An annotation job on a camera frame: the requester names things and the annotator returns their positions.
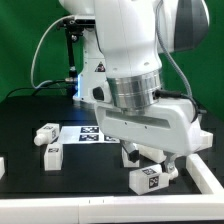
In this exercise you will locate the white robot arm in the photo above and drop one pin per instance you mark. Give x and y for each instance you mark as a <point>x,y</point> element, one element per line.
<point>131,104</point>

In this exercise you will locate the white square table top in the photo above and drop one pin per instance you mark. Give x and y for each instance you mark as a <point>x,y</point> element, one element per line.
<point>159,156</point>

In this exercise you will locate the white L-shaped fence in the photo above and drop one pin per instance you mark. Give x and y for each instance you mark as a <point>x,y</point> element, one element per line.
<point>208,204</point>

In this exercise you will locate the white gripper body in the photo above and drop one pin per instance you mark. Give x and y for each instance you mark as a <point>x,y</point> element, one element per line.
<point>171,124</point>

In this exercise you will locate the white block left edge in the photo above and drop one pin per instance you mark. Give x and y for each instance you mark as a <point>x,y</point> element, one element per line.
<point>2,167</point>

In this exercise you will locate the white marker sheet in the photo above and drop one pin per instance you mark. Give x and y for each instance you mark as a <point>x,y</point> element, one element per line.
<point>83,135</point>

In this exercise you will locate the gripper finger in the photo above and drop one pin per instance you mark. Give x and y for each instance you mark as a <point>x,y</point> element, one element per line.
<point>131,151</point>
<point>170,169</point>

